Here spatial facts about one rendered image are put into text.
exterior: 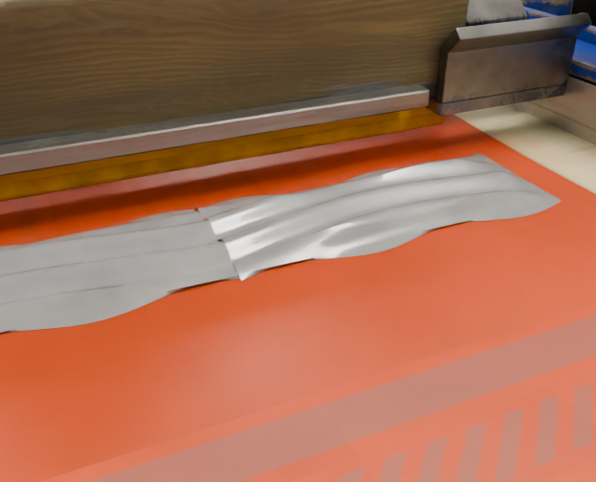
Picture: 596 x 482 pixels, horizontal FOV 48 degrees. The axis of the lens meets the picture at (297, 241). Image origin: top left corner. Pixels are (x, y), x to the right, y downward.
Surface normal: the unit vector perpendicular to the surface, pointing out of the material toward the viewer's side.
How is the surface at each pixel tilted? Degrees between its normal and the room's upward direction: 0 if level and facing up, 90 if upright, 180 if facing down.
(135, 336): 0
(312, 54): 90
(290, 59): 90
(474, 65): 90
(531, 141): 0
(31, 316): 39
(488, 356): 0
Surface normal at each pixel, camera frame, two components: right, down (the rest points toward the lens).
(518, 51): 0.41, 0.46
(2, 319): 0.22, -0.40
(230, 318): 0.00, -0.86
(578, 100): -0.91, 0.21
